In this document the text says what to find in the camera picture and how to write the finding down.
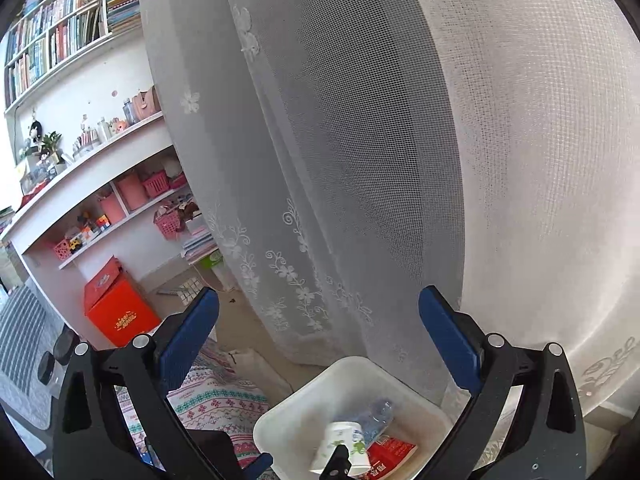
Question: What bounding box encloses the white floral paper cup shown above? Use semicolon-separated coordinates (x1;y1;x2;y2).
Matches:
309;422;371;479

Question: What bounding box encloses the red instant noodle cup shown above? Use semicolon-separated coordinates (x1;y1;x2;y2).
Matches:
359;434;418;480

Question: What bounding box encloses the white trash bin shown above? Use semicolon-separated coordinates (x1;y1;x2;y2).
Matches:
253;356;452;479

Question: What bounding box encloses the patterned handmade tablecloth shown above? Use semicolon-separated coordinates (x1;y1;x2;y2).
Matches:
167;339;269;460

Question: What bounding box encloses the clear plastic bottle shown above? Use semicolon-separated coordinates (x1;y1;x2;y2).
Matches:
347;399;394;448

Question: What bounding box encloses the plastic jar with chestnuts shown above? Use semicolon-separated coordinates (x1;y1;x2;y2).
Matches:
37;351;64;386

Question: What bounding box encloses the plastic jar with nuts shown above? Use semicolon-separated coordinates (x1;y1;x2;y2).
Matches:
52;325;80;366

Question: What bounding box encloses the grey sofa with quilt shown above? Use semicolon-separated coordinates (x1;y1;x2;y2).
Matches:
0;281;64;430

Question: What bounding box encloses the red cardboard box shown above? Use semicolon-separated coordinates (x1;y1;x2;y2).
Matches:
84;256;162;347

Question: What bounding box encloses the small pink lattice box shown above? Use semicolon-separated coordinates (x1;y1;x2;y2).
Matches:
52;240;72;262

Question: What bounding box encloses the stack of papers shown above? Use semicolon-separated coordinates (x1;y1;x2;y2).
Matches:
181;214;218;264

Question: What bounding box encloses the pink basket lower shelf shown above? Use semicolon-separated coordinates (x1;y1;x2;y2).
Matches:
153;209;182;240

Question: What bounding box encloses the pink basket shelf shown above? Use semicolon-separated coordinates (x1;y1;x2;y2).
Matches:
142;170;169;198
153;209;182;240

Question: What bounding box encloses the pink storage cup left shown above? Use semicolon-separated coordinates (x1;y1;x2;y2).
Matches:
99;193;126;224

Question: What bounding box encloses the pink storage cup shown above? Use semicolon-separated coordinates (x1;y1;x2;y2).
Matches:
99;193;126;224
116;171;148;211

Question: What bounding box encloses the pink storage cup right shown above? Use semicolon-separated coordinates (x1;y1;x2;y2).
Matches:
116;171;148;211

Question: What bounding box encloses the pink basket upper shelf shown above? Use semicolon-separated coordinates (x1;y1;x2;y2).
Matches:
142;170;169;198

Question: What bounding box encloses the white pink shelf unit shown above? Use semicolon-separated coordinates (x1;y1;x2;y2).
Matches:
3;28;188;349

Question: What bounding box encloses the white lace curtain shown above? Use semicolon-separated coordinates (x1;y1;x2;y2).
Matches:
141;0;639;411

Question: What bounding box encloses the upper bookshelf with books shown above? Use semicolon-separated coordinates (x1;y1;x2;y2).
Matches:
4;0;141;110

